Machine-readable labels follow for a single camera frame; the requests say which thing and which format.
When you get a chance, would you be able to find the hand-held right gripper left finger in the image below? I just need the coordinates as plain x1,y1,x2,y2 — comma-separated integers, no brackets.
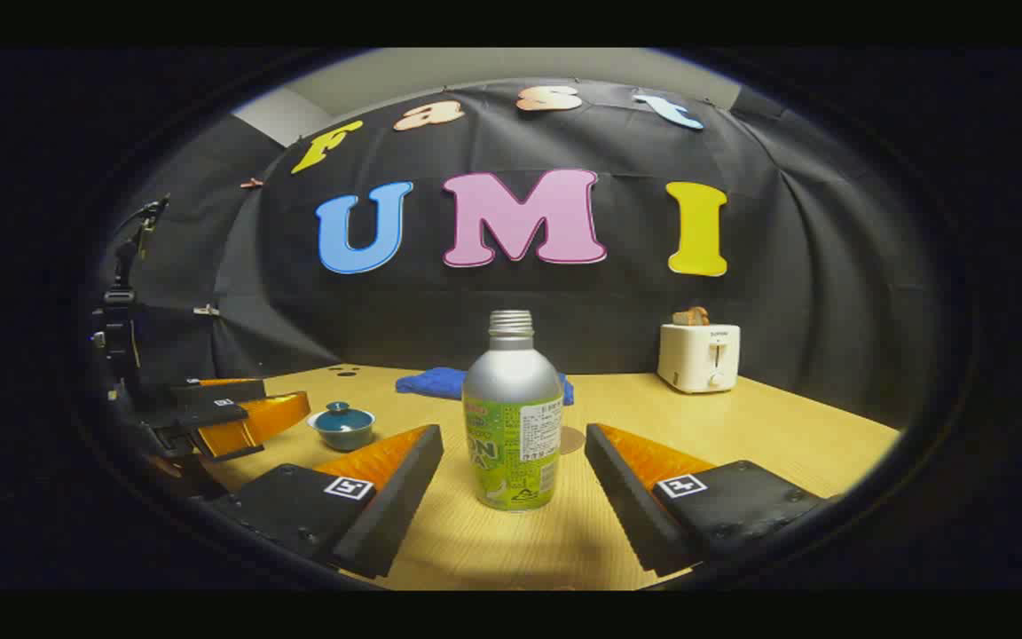
200,424,445,580

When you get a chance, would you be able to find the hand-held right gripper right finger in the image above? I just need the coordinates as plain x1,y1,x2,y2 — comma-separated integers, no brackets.
584,422,831,576

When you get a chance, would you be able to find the white teal teacup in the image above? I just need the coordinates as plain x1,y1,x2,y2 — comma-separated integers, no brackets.
307,408,378,454

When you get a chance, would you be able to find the silver green-label water bottle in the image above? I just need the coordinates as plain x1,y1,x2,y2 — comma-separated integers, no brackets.
462,310,565,513

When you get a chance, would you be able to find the blue towel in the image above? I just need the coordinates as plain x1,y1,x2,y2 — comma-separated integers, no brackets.
396,367,576,406

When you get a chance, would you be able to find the black metal stand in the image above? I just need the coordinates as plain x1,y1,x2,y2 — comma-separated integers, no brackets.
112,193,171,298

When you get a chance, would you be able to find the white toaster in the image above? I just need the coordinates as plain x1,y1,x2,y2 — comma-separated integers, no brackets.
657,323,741,394

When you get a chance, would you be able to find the black backdrop cloth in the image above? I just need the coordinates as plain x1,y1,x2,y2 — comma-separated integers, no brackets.
107,78,947,427

